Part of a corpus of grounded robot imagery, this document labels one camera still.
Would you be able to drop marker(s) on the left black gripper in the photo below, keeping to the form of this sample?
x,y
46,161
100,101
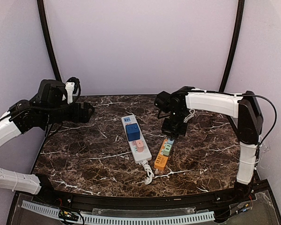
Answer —
x,y
77,112

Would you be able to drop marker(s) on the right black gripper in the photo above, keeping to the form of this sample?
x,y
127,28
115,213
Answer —
x,y
174,131

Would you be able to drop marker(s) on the light blue plug adapter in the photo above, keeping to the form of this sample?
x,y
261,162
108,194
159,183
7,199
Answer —
x,y
170,141

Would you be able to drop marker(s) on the green plug adapter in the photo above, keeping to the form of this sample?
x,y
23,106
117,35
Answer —
x,y
167,149

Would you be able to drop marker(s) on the orange power strip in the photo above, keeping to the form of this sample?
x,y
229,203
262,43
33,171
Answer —
x,y
161,160

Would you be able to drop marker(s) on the pink plug adapter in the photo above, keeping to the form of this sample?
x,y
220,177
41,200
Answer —
x,y
139,145

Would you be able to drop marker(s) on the blue cube socket adapter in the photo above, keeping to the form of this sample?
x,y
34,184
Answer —
x,y
132,132

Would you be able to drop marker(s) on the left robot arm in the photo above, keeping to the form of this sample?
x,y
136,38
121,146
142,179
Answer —
x,y
54,103

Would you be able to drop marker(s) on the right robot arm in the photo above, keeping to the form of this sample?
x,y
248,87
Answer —
x,y
242,110

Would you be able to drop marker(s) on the light blue slotted cable duct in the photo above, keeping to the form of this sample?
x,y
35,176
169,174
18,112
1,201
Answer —
x,y
118,217

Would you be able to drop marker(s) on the left black frame post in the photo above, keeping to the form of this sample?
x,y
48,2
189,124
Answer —
x,y
47,39

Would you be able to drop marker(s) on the black frame post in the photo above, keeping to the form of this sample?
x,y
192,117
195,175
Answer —
x,y
47,39
233,45

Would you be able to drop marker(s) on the right black frame post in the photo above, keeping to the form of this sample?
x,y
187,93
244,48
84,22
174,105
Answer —
x,y
233,45

